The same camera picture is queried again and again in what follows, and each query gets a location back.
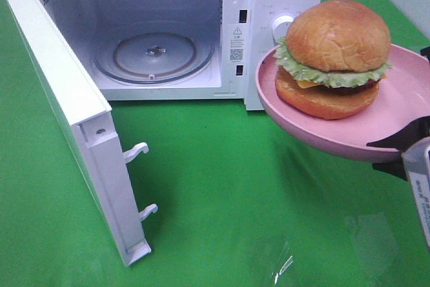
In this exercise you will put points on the upper white microwave knob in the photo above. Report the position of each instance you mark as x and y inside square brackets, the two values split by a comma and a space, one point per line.
[281, 25]

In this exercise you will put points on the clear tape patch right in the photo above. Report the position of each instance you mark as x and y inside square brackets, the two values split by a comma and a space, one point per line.
[373, 241]

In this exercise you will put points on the glass microwave turntable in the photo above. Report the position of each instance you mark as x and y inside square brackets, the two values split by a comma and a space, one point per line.
[155, 52]

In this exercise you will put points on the pink round plate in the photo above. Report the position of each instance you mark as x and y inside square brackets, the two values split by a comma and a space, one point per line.
[403, 97]

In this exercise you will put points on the white microwave door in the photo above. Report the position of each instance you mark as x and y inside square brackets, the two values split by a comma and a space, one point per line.
[86, 121]

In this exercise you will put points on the clear tape patch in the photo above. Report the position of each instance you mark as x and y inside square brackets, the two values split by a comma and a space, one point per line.
[269, 261]
[373, 241]

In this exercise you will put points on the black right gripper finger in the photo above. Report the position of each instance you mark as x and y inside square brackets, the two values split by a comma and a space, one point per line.
[395, 168]

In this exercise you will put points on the burger with lettuce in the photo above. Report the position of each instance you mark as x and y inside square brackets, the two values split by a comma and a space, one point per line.
[332, 59]

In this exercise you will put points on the white microwave oven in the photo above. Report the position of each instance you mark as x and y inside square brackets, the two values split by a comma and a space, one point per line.
[245, 38]

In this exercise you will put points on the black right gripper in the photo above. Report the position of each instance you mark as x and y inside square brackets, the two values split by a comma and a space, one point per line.
[410, 134]

